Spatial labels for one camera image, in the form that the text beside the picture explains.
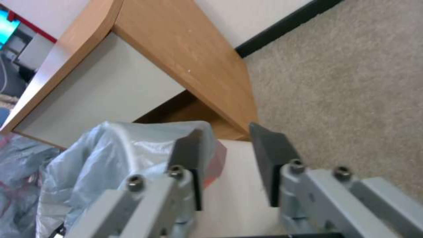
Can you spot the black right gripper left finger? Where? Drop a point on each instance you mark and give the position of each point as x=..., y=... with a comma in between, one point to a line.
x=155, y=198

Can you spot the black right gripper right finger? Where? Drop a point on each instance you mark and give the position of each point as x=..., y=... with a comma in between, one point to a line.
x=297, y=188

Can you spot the translucent grey garbage bag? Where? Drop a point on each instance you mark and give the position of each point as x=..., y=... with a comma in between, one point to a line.
x=109, y=163

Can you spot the wooden desk with grey panel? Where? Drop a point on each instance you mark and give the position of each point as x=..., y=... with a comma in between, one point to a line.
x=138, y=67

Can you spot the black baseboard strip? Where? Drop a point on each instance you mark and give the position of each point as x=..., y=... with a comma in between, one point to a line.
x=284, y=26

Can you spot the red framed monitor screen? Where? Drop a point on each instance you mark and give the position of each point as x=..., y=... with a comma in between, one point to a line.
x=10, y=24

